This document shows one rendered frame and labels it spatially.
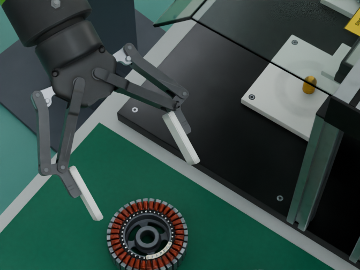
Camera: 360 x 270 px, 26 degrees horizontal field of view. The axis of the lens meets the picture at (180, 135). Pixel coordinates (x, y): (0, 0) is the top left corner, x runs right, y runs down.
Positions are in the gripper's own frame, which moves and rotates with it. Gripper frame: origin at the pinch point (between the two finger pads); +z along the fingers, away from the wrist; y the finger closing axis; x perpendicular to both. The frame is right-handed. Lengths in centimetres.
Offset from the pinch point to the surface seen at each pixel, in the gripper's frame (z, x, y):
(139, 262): 10.2, -12.3, 2.9
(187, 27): -15.8, -31.3, -26.9
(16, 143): -15, -118, -3
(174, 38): -15.1, -31.0, -23.8
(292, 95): 1.6, -17.3, -31.2
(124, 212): 3.8, -15.9, 0.6
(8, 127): -20, -120, -3
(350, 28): -4.5, 11.8, -27.5
